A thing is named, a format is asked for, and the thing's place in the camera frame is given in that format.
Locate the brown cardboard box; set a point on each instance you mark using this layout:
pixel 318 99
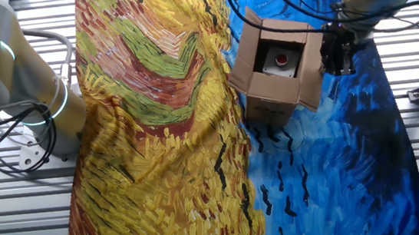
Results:
pixel 273 96

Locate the Van Gogh wheatfield print cloth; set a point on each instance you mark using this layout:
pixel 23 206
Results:
pixel 159 157

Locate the white push-button switch box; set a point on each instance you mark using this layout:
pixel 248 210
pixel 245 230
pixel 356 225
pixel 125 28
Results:
pixel 286 69

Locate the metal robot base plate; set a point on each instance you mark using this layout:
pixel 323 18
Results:
pixel 30 154

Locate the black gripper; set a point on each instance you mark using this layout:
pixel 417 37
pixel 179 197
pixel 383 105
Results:
pixel 337 41

